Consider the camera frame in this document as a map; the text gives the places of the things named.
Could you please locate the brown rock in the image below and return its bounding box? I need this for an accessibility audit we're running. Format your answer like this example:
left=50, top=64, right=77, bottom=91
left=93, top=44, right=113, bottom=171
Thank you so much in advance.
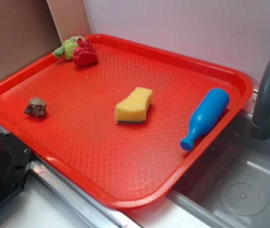
left=23, top=97, right=47, bottom=118

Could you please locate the grey sink basin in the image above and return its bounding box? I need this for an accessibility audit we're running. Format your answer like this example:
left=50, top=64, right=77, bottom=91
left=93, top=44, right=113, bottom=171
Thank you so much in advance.
left=168, top=111, right=270, bottom=228

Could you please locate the brown cardboard panel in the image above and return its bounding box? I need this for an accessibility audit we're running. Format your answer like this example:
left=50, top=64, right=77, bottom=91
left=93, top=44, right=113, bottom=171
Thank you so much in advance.
left=0, top=0, right=90, bottom=81

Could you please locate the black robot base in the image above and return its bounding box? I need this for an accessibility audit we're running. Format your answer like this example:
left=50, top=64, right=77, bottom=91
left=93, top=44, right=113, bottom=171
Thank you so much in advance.
left=0, top=133, right=33, bottom=207

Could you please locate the blue plastic bottle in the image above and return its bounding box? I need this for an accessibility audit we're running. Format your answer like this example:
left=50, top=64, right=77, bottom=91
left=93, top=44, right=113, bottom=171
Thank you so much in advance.
left=180, top=88, right=230, bottom=151

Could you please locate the yellow sponge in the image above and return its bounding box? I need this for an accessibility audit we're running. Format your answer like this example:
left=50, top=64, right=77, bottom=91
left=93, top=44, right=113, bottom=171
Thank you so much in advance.
left=115, top=87, right=153, bottom=123

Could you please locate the red plastic tray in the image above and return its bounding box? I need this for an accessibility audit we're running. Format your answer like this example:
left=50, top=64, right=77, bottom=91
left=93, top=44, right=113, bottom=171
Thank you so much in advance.
left=0, top=34, right=253, bottom=209

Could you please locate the green plush frog toy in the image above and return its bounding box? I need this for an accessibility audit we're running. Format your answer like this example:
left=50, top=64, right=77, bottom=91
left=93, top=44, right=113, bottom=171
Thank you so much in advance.
left=52, top=36, right=86, bottom=60

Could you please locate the grey faucet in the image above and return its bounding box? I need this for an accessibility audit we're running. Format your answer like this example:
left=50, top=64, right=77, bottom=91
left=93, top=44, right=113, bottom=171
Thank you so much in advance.
left=251, top=34, right=270, bottom=141

